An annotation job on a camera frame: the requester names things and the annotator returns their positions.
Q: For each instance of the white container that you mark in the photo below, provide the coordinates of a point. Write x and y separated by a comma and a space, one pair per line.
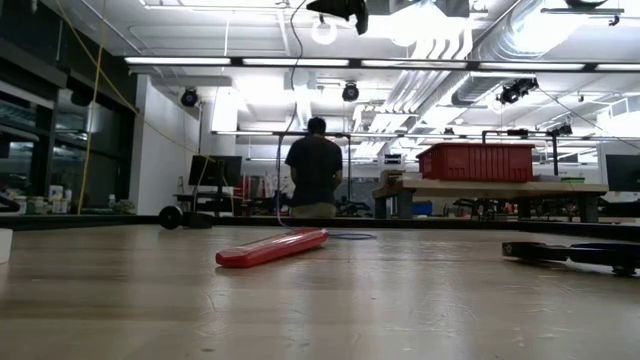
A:
56, 200

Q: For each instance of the person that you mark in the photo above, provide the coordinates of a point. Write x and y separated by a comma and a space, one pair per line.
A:
315, 170

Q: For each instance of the black monitor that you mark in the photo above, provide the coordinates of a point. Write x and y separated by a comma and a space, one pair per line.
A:
624, 172
215, 171

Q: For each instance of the wooden-top table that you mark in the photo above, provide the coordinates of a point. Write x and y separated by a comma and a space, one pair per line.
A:
500, 189

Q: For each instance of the green box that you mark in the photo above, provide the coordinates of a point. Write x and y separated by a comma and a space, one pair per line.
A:
573, 179

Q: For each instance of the long ceiling light bar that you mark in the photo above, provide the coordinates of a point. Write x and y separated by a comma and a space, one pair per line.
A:
300, 62

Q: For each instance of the white tape roll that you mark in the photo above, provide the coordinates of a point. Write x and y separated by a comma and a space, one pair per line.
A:
5, 245

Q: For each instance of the red ribbed crate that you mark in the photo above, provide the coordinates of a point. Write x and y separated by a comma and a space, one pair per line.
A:
475, 162

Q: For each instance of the white round ceiling lamp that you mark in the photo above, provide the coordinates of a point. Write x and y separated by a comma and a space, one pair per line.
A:
324, 32

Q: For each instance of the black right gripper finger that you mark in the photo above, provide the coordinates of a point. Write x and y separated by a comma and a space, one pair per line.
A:
335, 6
362, 15

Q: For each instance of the black ceiling camera cluster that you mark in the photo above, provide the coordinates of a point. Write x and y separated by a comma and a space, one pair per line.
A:
515, 91

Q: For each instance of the blue bin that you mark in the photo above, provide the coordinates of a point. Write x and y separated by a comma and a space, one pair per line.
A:
423, 209

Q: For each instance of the black ceiling spotlight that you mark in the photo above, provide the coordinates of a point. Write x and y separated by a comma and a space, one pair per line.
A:
189, 98
350, 92

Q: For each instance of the black pole-mounted device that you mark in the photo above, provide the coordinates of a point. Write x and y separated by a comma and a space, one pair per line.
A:
561, 130

